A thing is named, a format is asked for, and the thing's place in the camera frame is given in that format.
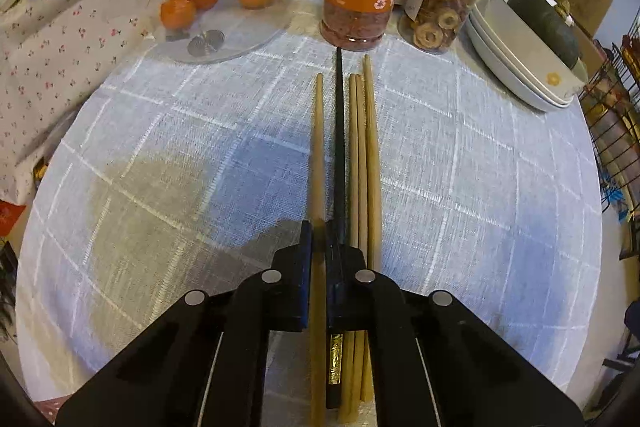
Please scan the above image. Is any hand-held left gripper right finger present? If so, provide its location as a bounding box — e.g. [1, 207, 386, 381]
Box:
[325, 219, 586, 427]

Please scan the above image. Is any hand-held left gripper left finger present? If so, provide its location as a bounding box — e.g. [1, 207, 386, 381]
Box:
[55, 219, 313, 427]

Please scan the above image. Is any light wooden chopstick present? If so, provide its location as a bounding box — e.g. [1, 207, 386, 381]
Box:
[309, 73, 328, 427]

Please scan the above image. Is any black chopstick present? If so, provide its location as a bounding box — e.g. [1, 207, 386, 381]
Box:
[325, 47, 348, 410]

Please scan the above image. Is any metal spiral stand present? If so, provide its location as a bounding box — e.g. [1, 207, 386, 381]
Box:
[187, 29, 224, 58]

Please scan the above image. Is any printed cardboard box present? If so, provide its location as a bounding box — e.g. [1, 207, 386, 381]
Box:
[32, 157, 51, 188]

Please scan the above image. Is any red cardboard box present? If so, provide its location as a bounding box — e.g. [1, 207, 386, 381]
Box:
[0, 202, 26, 238]

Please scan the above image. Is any dark green squash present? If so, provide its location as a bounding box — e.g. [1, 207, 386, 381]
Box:
[507, 0, 581, 68]

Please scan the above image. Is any cherry print cloth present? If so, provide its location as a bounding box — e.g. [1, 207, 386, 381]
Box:
[0, 0, 166, 208]

